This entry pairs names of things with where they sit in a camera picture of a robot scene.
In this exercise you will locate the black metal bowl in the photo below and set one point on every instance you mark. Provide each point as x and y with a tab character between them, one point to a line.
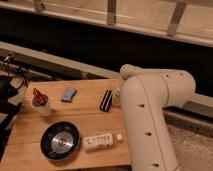
60	140

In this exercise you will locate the metal railing post right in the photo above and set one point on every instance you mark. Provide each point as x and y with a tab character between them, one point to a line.
176	17

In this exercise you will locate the white cup with red item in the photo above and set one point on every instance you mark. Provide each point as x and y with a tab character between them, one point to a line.
41	103

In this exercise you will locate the metal railing post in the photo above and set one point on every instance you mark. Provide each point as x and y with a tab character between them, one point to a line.
111	12
176	17

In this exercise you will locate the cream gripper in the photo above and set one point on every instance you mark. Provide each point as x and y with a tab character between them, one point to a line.
116	97

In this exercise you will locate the white labelled plastic bottle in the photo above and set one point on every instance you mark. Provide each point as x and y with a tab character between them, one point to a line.
101	141

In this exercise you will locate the metal railing post middle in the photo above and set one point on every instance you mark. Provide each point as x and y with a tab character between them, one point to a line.
111	12

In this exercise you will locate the black white striped eraser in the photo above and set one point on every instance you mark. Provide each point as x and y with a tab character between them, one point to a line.
106	101

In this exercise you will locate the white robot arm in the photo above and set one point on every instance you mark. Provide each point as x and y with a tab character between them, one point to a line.
143	95

